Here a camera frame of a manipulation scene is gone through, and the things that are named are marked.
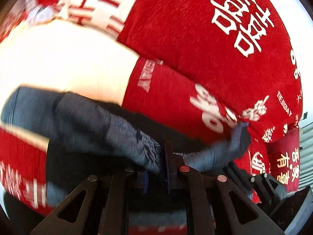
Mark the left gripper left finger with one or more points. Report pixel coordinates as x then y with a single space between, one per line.
99 205

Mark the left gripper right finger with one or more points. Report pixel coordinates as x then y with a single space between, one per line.
208 209

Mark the black pants with patterned lining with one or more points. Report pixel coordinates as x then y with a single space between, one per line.
90 137

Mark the dark red pillow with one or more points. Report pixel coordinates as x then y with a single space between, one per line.
285 160

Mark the red blanket with white characters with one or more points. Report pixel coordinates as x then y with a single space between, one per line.
205 65

